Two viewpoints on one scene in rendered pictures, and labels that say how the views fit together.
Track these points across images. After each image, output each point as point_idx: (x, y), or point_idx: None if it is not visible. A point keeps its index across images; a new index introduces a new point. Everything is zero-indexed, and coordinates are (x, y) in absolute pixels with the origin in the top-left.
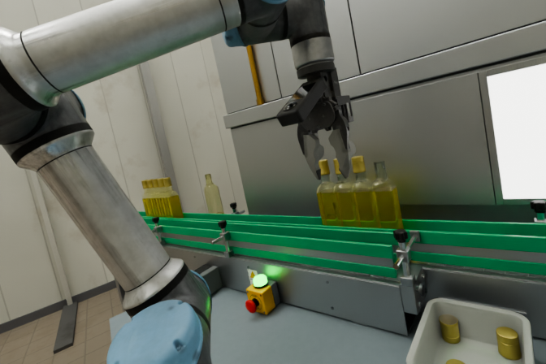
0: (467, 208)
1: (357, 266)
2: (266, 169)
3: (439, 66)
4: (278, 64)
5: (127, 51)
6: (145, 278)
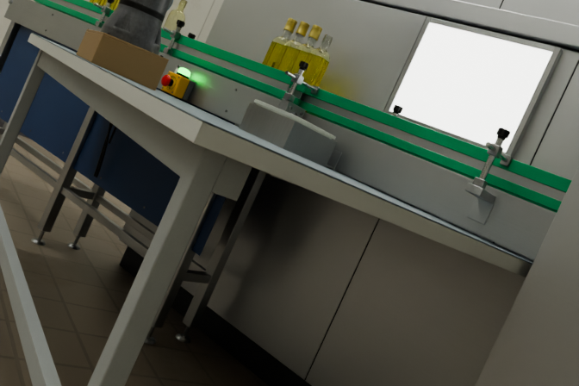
0: None
1: (264, 84)
2: (244, 24)
3: (412, 1)
4: None
5: None
6: None
